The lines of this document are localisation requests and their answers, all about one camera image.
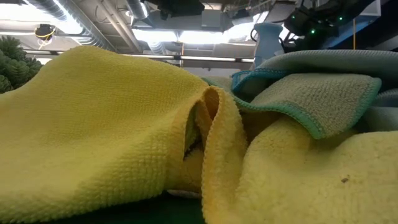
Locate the green table mat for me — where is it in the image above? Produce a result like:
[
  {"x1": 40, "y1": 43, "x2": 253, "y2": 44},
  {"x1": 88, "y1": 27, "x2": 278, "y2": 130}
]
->
[{"x1": 40, "y1": 189, "x2": 206, "y2": 224}]

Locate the light blue microfiber towel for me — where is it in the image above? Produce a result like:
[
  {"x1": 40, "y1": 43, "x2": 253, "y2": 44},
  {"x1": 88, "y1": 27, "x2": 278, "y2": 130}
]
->
[{"x1": 231, "y1": 49, "x2": 398, "y2": 133}]

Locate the light blue spray bottle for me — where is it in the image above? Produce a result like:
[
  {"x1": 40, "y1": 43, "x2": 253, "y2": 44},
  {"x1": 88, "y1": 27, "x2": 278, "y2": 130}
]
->
[{"x1": 251, "y1": 22, "x2": 285, "y2": 70}]

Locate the yellow fluffy microfiber towel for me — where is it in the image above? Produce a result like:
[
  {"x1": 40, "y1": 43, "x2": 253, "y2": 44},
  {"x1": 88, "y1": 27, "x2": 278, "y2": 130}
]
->
[{"x1": 183, "y1": 86, "x2": 398, "y2": 224}]

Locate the yellow waffle microfiber towel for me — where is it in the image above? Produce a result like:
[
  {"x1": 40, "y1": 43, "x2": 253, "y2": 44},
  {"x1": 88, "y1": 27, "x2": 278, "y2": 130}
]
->
[{"x1": 0, "y1": 45, "x2": 218, "y2": 224}]

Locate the LED light bar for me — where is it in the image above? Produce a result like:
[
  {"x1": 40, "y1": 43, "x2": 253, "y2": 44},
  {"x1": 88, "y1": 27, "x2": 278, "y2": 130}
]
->
[{"x1": 24, "y1": 49, "x2": 255, "y2": 63}]

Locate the green spiky ball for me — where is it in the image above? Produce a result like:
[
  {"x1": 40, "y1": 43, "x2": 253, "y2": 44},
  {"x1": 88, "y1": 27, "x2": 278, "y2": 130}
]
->
[{"x1": 0, "y1": 35, "x2": 44, "y2": 94}]

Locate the sage green microfiber towel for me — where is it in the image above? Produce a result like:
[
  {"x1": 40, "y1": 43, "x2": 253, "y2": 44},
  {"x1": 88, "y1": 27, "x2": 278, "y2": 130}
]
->
[{"x1": 201, "y1": 73, "x2": 382, "y2": 140}]

